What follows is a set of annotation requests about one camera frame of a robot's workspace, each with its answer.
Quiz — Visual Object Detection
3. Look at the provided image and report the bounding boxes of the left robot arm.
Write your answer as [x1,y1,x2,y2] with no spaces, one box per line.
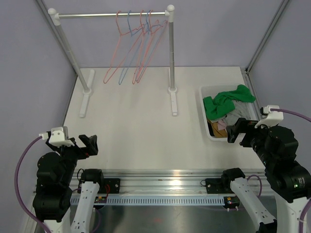
[33,132,105,233]

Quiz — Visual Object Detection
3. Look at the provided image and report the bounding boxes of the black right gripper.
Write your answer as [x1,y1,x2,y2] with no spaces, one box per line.
[226,116,275,166]

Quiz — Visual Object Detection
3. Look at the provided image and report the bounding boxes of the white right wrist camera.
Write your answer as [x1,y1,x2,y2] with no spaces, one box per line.
[255,105,284,129]

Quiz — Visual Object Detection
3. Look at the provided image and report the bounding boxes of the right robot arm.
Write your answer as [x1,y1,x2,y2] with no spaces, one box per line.
[220,118,311,233]

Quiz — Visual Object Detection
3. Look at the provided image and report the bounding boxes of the green tank top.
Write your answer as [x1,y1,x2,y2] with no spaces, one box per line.
[203,84,256,120]

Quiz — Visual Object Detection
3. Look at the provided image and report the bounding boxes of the light blue wire hanger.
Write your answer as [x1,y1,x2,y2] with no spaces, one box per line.
[133,10,166,81]

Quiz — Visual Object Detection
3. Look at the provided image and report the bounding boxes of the white plastic basket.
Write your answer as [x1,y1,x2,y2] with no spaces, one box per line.
[199,83,256,141]

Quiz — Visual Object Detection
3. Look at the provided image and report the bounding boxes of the grey tank top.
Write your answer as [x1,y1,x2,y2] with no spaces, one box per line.
[207,100,251,126]

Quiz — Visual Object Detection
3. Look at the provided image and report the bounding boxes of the mauve pink tank top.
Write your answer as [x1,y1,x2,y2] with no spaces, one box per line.
[217,118,227,130]

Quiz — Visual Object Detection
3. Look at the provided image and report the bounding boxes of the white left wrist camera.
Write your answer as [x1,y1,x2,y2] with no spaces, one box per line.
[39,126,69,148]

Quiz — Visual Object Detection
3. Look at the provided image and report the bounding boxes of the pink hanger of mauve top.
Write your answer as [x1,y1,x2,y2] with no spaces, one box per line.
[132,10,154,84]

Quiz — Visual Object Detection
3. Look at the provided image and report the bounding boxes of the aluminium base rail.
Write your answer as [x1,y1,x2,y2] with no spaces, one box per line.
[34,169,298,206]

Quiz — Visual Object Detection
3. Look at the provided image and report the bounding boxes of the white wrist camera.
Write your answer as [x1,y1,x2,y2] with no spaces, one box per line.
[39,126,69,148]
[255,105,284,129]

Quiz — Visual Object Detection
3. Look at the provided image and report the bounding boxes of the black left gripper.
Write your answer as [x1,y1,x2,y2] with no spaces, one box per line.
[47,133,98,185]

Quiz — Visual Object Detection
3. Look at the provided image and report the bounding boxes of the mustard brown tank top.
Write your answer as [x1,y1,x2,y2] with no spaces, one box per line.
[211,122,227,138]

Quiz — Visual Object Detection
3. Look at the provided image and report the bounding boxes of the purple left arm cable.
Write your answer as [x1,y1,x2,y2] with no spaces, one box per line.
[14,135,52,233]

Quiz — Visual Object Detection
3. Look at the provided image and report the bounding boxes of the white clothes rack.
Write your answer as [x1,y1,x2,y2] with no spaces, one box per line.
[48,5,178,118]

